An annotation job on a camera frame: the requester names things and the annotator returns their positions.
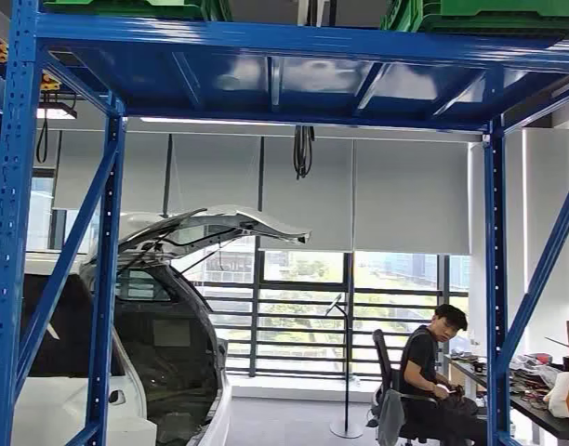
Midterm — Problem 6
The blue steel shelf rack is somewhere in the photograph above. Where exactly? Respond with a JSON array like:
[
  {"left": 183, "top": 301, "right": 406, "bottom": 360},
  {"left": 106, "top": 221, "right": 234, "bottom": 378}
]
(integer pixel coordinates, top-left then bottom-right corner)
[{"left": 0, "top": 0, "right": 569, "bottom": 446}]

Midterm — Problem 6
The grey roller blind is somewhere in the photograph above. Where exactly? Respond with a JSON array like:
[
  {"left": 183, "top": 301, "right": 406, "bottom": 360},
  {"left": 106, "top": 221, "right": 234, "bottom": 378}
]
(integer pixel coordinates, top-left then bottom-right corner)
[
  {"left": 35, "top": 130, "right": 262, "bottom": 216},
  {"left": 259, "top": 136, "right": 355, "bottom": 253},
  {"left": 354, "top": 139, "right": 471, "bottom": 256}
]

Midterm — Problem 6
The white car tailgate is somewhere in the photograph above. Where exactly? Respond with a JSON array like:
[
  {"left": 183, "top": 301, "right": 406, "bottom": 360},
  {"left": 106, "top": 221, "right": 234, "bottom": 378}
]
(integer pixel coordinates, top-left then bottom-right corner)
[{"left": 85, "top": 204, "right": 312, "bottom": 263}]

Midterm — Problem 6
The window with black railing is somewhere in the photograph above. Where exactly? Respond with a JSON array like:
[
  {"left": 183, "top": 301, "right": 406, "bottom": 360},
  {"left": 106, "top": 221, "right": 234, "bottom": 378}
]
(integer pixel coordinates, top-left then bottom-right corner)
[{"left": 191, "top": 249, "right": 471, "bottom": 380}]

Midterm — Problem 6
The long ceiling light strip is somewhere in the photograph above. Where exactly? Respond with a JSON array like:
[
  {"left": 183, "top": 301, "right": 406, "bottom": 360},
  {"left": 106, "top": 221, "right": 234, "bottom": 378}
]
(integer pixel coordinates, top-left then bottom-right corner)
[{"left": 140, "top": 116, "right": 297, "bottom": 126}]

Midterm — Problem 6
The black office chair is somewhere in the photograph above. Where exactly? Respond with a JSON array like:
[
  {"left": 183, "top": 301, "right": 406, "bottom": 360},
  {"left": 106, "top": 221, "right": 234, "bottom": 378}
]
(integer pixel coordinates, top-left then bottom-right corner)
[{"left": 372, "top": 329, "right": 446, "bottom": 446}]

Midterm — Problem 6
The person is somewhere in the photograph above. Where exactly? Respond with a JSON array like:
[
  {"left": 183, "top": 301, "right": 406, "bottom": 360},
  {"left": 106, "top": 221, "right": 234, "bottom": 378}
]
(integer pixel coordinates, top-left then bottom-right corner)
[{"left": 398, "top": 304, "right": 487, "bottom": 446}]

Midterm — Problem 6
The black floor stand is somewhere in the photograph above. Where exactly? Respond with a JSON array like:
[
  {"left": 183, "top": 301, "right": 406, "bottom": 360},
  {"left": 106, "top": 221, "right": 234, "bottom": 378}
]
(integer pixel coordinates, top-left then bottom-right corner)
[{"left": 324, "top": 293, "right": 364, "bottom": 440}]

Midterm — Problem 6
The grey jacket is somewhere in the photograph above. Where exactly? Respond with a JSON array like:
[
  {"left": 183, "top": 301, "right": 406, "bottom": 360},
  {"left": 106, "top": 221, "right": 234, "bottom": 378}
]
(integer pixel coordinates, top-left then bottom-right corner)
[{"left": 376, "top": 388, "right": 405, "bottom": 446}]

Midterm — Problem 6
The green plastic crate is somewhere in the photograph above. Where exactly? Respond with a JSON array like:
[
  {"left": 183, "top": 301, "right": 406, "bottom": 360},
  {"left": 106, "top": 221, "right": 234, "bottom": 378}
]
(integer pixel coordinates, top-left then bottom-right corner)
[{"left": 381, "top": 0, "right": 569, "bottom": 38}]

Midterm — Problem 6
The white car body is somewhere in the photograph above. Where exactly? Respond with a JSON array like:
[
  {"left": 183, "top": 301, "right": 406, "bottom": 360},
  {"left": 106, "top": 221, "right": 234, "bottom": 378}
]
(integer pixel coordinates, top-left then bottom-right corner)
[{"left": 12, "top": 212, "right": 233, "bottom": 446}]

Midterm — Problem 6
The clear plastic bag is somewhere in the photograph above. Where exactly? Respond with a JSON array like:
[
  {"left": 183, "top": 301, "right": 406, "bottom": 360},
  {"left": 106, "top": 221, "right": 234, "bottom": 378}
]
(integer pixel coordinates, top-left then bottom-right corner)
[{"left": 510, "top": 362, "right": 560, "bottom": 386}]

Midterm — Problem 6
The black work desk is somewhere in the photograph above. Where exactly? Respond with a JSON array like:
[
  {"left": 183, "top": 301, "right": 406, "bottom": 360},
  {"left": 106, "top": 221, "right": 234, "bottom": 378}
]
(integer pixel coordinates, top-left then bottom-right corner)
[{"left": 444, "top": 353, "right": 569, "bottom": 441}]

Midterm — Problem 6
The white yellow plastic bag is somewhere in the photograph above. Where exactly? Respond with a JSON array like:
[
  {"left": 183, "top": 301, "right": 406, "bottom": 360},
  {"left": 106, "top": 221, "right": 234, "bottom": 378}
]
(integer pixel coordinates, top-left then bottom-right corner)
[{"left": 543, "top": 371, "right": 569, "bottom": 426}]

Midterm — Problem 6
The black hanging cable bundle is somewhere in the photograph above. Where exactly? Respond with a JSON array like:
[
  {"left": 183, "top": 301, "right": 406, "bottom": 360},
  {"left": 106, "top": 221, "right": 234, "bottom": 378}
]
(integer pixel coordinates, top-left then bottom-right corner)
[{"left": 292, "top": 125, "right": 315, "bottom": 181}]

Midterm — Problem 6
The tangled cable pile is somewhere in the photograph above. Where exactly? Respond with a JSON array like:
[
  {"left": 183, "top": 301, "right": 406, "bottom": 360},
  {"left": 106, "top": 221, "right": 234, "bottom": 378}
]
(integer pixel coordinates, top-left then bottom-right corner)
[{"left": 510, "top": 375, "right": 548, "bottom": 411}]

